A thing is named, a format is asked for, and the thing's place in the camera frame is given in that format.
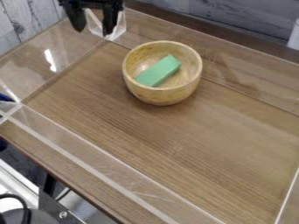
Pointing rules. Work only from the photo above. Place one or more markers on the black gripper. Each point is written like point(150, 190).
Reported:
point(75, 7)

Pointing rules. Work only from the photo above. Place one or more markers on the green rectangular block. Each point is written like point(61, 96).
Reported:
point(159, 72)

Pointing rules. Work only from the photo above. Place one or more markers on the light brown wooden bowl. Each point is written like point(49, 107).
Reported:
point(180, 85)

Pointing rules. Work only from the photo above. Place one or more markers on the black table leg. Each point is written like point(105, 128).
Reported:
point(49, 184)

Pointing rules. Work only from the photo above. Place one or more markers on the clear acrylic enclosure wall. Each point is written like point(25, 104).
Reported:
point(212, 160)

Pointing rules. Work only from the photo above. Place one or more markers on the black metal bracket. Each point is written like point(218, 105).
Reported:
point(59, 212)

